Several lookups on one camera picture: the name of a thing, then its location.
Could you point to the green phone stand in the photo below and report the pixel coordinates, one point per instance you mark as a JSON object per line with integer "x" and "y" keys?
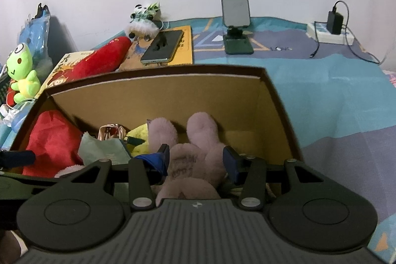
{"x": 236, "y": 46}

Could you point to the red cloth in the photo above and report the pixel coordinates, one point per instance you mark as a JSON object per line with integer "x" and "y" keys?
{"x": 49, "y": 140}

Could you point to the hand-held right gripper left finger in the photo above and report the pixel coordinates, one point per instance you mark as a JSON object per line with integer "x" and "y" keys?
{"x": 156, "y": 160}

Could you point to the black charger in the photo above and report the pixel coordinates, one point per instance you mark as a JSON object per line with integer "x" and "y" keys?
{"x": 335, "y": 22}

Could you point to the red plush toy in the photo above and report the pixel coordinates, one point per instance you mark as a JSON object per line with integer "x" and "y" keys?
{"x": 102, "y": 56}

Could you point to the floral satin scarf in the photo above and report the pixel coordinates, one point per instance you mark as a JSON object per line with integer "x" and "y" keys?
{"x": 106, "y": 131}

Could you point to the blue plastic bag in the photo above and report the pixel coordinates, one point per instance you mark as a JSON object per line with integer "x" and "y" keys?
{"x": 37, "y": 32}

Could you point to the yellow book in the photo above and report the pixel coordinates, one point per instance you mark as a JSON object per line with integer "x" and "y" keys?
{"x": 185, "y": 50}

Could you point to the yellow cloth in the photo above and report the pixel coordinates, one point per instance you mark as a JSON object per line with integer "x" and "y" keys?
{"x": 139, "y": 131}

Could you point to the panda plush toy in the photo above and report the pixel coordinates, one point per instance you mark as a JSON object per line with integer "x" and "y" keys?
{"x": 142, "y": 26}

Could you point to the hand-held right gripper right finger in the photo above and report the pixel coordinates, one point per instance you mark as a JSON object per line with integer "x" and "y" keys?
{"x": 232, "y": 163}

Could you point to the green frog plush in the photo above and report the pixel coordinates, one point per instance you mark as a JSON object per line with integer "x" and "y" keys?
{"x": 20, "y": 63}

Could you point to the smartphone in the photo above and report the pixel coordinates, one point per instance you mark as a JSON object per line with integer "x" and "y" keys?
{"x": 161, "y": 47}

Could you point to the cartoon picture book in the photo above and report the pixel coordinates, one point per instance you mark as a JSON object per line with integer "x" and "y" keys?
{"x": 63, "y": 70}

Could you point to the blue grey patterned bedsheet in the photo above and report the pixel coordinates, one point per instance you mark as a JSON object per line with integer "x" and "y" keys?
{"x": 324, "y": 90}

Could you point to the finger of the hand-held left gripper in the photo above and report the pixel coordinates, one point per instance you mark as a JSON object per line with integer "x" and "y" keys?
{"x": 18, "y": 158}

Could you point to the light green cloth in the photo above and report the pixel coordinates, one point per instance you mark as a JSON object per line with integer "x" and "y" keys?
{"x": 105, "y": 151}

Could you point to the pink plush rabbit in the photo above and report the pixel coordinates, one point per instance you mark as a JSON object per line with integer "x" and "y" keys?
{"x": 198, "y": 134}

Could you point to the dark brown cardboard box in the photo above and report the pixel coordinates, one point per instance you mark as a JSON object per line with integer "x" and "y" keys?
{"x": 216, "y": 97}

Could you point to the white power strip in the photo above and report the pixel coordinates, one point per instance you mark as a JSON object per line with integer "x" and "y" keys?
{"x": 321, "y": 35}

